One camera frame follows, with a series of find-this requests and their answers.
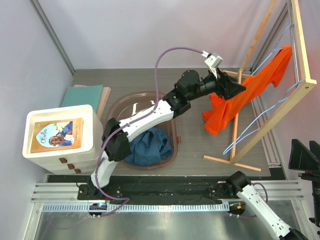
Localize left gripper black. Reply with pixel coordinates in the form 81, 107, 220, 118
187, 67, 246, 102

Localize orange t shirt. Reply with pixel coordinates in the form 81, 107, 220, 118
202, 45, 292, 136

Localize light blue wire hanger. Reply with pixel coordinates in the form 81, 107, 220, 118
222, 80, 303, 155

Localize light blue hanger orange shirt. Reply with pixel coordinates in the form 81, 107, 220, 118
251, 22, 295, 76

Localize blue t shirt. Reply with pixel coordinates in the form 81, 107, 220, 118
124, 127, 173, 167

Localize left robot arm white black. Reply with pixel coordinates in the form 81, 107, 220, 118
87, 67, 246, 200

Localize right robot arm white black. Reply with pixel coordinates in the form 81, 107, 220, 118
225, 139, 320, 240

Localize wooden clothes rack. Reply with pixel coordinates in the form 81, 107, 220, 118
203, 0, 317, 171

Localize pink transparent plastic bin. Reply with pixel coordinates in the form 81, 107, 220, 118
107, 91, 181, 171

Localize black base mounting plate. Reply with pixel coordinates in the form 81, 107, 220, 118
46, 174, 287, 206

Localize teal book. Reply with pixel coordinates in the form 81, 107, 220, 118
60, 85, 103, 112

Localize white drawer box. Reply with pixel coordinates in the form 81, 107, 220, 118
22, 104, 103, 175

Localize Othello book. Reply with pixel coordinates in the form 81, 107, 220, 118
30, 117, 84, 153

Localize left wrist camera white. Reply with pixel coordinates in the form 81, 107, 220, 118
201, 51, 223, 79

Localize white slotted cable duct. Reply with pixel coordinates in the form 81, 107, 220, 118
42, 202, 230, 213

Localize aluminium frame rails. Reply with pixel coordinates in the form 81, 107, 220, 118
31, 182, 79, 203

